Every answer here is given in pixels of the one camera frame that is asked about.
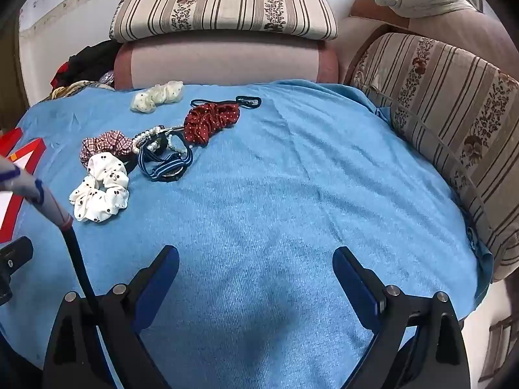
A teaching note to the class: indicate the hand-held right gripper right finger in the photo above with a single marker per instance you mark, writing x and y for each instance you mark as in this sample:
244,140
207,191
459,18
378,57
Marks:
348,269

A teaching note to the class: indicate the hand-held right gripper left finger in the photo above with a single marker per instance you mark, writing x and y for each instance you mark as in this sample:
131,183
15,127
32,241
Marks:
164,267

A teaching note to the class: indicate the blue striped hair band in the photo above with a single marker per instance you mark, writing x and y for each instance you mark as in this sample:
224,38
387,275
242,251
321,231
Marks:
156,168

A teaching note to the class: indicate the red box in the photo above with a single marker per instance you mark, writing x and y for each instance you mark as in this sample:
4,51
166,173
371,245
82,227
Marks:
34,148

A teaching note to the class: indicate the plaid scrunchie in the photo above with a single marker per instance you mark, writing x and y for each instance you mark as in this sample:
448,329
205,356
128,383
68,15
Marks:
105,144

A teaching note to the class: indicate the red dotted scrunchie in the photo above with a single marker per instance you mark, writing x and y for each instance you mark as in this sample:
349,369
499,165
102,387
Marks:
206,123

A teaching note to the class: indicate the blue blanket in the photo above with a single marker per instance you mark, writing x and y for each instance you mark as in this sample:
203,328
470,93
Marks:
263,190

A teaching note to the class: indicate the glass display cabinet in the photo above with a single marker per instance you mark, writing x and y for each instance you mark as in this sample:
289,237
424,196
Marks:
8,89

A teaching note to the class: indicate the cream dotted scrunchie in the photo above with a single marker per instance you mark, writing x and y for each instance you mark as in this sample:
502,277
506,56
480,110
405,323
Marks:
156,95

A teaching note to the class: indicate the patterned beige cloth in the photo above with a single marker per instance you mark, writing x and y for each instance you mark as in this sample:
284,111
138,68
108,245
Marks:
77,88

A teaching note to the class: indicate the red garment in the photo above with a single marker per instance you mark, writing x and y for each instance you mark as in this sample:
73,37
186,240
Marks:
60,77

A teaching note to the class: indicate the striped floral cushion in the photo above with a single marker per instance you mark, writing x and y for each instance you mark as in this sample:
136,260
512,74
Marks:
223,8
446,101

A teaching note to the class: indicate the black garment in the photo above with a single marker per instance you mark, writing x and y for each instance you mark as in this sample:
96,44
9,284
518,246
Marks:
93,60

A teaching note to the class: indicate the pink sofa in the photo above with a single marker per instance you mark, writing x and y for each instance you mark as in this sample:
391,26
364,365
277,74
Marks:
223,63

